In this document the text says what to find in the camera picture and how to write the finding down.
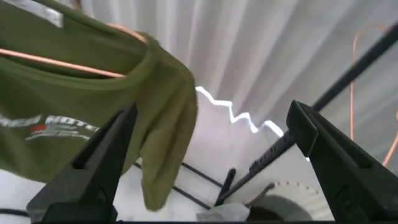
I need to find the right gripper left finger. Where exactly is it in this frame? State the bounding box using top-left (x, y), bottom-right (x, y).
top-left (26, 102), bottom-right (139, 222)

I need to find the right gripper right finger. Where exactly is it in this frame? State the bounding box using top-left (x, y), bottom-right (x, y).
top-left (285, 99), bottom-right (398, 222)

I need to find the green printed shirt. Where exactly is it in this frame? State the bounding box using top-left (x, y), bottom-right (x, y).
top-left (0, 0), bottom-right (199, 212)

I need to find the pink clothes hanger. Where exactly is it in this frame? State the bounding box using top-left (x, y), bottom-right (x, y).
top-left (0, 23), bottom-right (147, 78)
top-left (348, 23), bottom-right (398, 167)

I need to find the white laundry basket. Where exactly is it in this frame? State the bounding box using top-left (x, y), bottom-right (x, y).
top-left (244, 181), bottom-right (335, 222)

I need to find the black clothes rack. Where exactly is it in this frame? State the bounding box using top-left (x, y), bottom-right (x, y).
top-left (133, 21), bottom-right (398, 211)

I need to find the black cable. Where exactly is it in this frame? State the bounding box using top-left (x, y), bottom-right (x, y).
top-left (0, 207), bottom-right (30, 218)

